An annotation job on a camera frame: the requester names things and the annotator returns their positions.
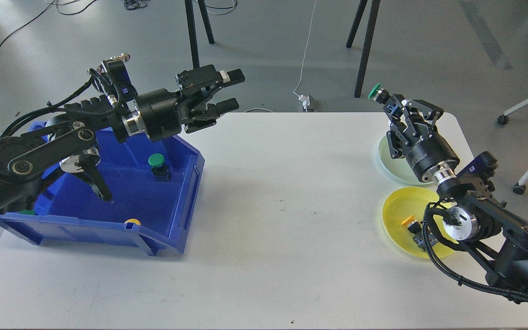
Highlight yellow plate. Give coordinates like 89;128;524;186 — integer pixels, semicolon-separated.
382;187;439;259

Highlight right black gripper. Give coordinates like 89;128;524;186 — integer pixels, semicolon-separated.
383;96;460;182

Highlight right black stand legs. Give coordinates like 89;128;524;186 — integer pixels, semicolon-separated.
346;0;381;98

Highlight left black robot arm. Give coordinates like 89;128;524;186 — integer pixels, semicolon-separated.
0;54;245;214

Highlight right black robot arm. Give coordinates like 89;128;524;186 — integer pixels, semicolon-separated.
368;87;528;304

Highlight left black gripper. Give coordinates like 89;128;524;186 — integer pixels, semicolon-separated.
120;65;245;143

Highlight green button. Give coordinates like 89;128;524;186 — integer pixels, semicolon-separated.
148;153;172;182
17;209;36;215
367;83;391;105

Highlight white cable on floor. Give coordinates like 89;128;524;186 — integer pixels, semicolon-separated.
244;0;318;113

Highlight white power adapter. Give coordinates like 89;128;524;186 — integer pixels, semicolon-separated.
298;94;321;112

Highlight yellow button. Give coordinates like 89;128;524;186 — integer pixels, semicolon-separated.
401;214;427;252

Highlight light green plate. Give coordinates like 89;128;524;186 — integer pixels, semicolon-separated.
377;136;433;186

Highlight left black stand legs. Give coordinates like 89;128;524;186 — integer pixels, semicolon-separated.
184;0;215;69

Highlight blue plastic bin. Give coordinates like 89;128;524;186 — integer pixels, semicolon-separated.
0;129;204;256

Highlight yellow button front edge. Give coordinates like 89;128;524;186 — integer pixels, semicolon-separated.
124;219;141;226

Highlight black stand legs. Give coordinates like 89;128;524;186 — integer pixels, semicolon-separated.
184;0;215;69
346;0;381;98

